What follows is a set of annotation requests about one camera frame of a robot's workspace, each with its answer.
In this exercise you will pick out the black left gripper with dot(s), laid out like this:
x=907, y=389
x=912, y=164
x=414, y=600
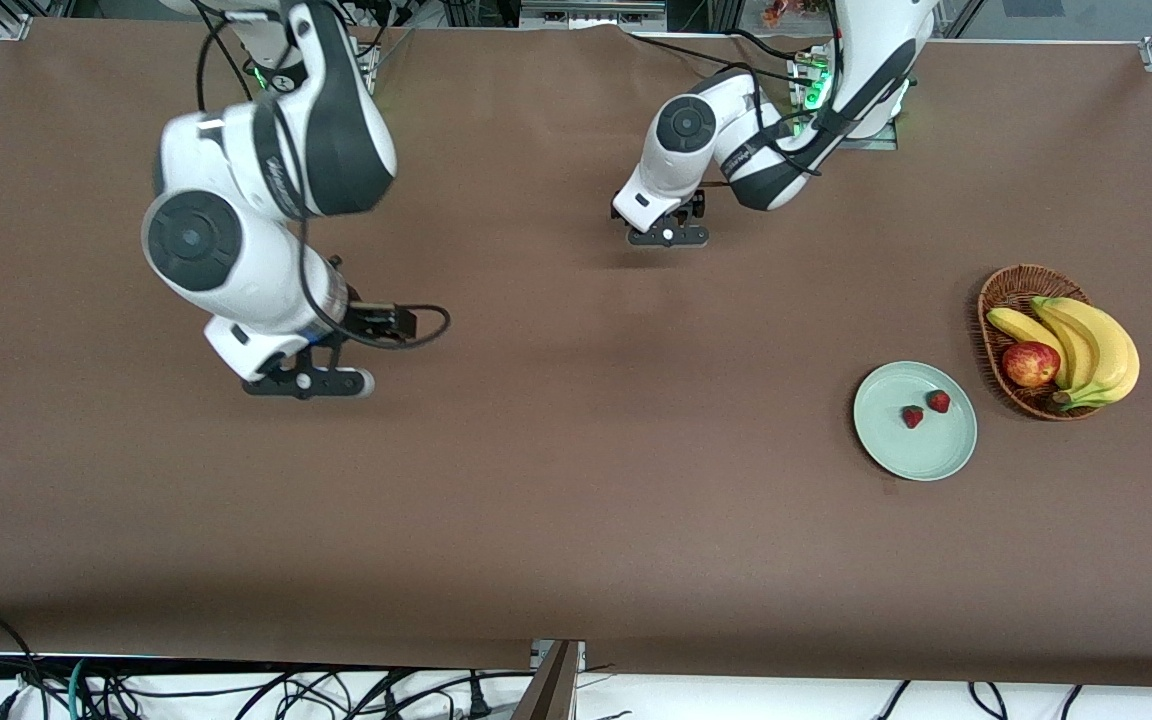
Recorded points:
x=693, y=204

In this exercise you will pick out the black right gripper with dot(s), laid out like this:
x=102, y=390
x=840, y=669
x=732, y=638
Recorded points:
x=368, y=320

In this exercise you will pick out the red strawberry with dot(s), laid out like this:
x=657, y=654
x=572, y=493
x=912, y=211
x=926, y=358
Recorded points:
x=938, y=401
x=913, y=417

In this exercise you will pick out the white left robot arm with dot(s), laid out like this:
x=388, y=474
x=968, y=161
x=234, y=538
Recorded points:
x=876, y=50

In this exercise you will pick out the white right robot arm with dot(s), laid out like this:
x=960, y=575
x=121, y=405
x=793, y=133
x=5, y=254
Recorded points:
x=236, y=270

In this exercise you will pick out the pale green plate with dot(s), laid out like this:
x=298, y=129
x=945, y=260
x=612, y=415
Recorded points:
x=911, y=455

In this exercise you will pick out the grey background device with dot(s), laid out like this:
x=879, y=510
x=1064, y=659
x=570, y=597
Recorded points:
x=586, y=15

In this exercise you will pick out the brown table cover sheet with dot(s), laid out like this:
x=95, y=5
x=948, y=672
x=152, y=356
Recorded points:
x=576, y=500

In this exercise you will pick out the brown wicker basket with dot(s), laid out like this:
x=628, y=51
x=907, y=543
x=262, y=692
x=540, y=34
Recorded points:
x=988, y=350

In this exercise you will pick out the yellow banana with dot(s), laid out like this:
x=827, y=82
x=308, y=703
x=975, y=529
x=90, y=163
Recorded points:
x=1116, y=350
x=1021, y=325
x=1076, y=345

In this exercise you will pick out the red apple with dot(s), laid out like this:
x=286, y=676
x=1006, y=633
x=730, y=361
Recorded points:
x=1031, y=364

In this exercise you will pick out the black power plug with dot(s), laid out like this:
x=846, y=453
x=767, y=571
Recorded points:
x=477, y=705

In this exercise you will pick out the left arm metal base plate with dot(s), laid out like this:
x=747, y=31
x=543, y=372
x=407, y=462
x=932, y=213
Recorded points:
x=884, y=144

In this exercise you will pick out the aluminium frame profile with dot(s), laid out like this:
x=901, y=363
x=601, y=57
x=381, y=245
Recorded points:
x=551, y=690

